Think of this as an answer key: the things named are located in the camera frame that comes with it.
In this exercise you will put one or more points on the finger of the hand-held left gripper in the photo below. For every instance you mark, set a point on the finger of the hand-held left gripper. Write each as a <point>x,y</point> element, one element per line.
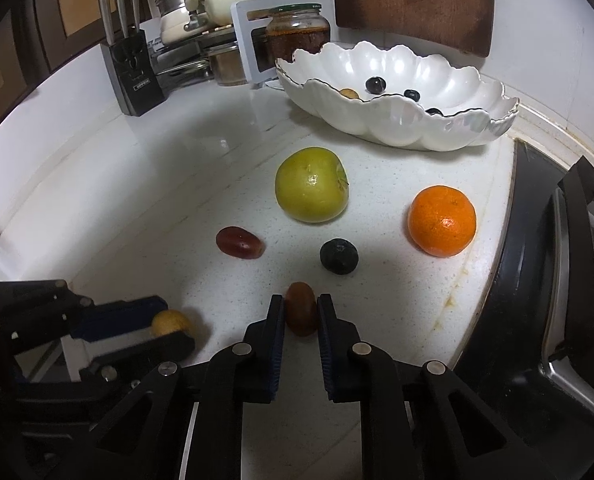
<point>127,312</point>
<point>142,352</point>

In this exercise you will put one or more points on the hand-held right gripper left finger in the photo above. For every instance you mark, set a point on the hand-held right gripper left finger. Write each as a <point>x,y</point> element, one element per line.
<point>278,350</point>

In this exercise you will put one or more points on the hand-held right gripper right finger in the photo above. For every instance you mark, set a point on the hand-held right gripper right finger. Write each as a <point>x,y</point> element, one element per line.
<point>323,350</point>

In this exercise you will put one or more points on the small yellow longan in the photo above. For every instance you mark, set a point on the small yellow longan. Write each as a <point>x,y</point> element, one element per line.
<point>349,94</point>
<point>169,321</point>

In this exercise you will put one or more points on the red grape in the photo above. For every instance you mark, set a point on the red grape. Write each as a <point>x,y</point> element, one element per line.
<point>239,242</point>
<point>301,310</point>

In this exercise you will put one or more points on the green apple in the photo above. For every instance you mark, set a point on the green apple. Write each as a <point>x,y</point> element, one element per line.
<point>312,185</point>

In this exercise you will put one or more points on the orange tangerine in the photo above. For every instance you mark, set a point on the orange tangerine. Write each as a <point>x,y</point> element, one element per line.
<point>443,220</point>

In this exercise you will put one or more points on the white scalloped ceramic bowl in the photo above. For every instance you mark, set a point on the white scalloped ceramic bowl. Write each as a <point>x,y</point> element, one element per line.
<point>402,127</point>

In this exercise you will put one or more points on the dark purple grape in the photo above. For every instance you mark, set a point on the dark purple grape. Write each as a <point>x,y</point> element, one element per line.
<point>376,85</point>
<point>433,111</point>

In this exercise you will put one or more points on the black gas stove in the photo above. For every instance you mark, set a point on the black gas stove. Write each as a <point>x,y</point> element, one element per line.
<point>527,310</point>

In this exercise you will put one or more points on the black knife block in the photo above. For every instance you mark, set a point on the black knife block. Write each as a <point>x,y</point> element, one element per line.
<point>134,75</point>

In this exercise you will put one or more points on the steel pan with lid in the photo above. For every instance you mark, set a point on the steel pan with lid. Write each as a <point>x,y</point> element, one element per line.
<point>182,72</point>

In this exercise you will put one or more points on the small steel pot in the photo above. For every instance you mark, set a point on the small steel pot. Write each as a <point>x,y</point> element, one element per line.
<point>227,66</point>

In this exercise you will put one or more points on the white pot shelf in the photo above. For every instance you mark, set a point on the white pot shelf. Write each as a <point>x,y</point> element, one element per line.
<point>242,45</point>

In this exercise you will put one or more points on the brown framed window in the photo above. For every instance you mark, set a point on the brown framed window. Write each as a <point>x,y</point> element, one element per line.
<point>52,25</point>

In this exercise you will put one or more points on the steel pot white knob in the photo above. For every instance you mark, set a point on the steel pot white knob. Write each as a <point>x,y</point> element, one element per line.
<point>179,15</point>

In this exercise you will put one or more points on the glass jar green lid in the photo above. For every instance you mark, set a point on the glass jar green lid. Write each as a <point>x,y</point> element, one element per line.
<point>299,35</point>

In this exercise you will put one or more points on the dark wooden cutting board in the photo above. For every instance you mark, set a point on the dark wooden cutting board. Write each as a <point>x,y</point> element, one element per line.
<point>412,0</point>

